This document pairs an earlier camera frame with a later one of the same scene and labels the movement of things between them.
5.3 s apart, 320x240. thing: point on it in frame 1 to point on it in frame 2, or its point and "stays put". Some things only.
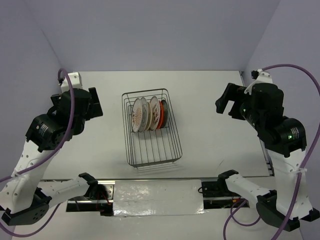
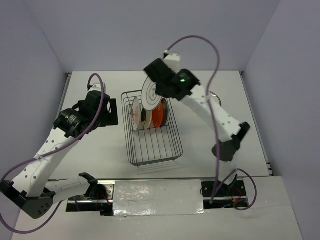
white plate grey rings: x=144 y=114 to x=150 y=100
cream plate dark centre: x=150 y=115 stays put
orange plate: x=163 y=114 stays put
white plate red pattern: x=156 y=109 to x=215 y=97
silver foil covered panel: x=160 y=197 stays put
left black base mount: x=99 y=197 stays put
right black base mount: x=216 y=194 stays put
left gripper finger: x=95 y=110 to x=112 y=119
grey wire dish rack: x=150 y=148 stays put
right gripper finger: x=232 y=93 to x=159 y=72
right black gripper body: x=250 y=111 to x=159 y=91
